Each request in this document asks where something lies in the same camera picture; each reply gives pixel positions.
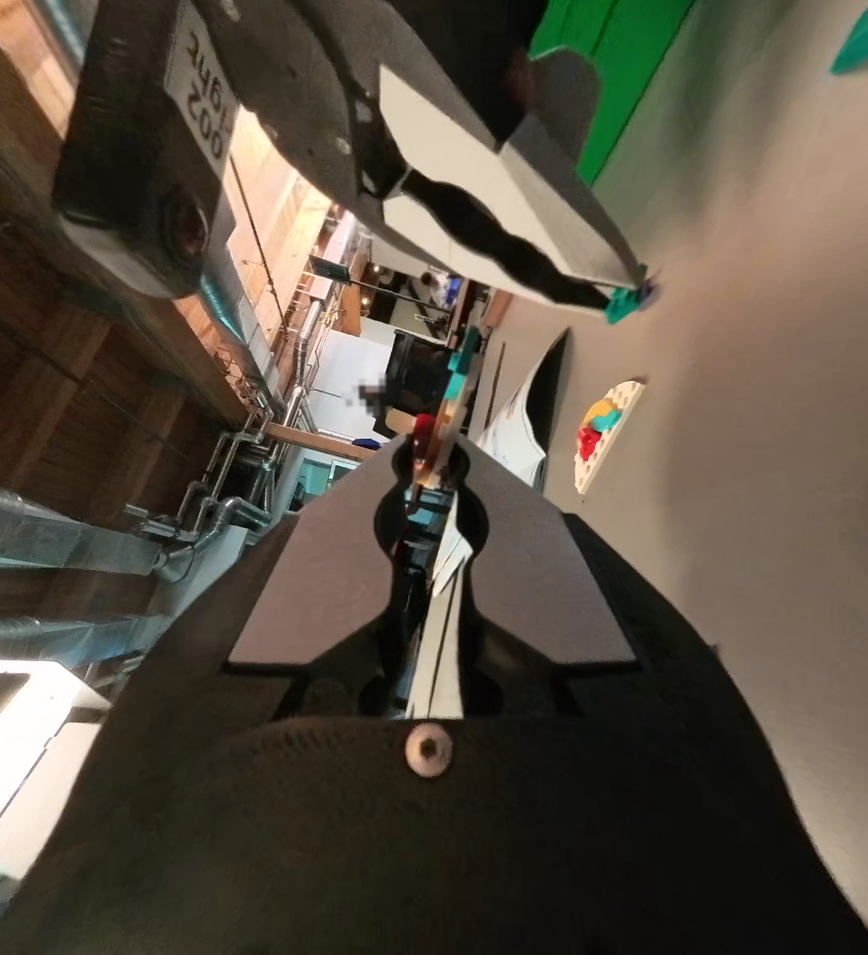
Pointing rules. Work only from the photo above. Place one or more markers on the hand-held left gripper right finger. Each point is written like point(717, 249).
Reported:
point(546, 582)

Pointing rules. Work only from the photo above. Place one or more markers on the large smooth metal duct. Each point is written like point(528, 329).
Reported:
point(46, 526)

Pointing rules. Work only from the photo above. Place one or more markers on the half-round lego plate assembly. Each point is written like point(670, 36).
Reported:
point(445, 418)

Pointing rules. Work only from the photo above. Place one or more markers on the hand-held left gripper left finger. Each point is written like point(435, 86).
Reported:
point(315, 582)

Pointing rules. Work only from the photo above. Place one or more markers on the small teal lego brick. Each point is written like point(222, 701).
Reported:
point(624, 304)

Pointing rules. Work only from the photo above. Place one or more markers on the white box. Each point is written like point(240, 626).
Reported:
point(24, 731)

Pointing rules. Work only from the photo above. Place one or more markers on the corrugated metal ventilation duct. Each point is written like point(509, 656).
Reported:
point(294, 388)

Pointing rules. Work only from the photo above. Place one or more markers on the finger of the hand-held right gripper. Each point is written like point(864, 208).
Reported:
point(553, 194)
point(449, 239)

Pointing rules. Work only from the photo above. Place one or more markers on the green plastic bin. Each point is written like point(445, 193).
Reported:
point(598, 74)

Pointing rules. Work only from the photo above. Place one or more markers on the half-round white lego plate build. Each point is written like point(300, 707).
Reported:
point(605, 436)

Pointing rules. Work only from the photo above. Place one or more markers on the open lego instruction booklet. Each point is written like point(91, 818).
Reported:
point(516, 433)

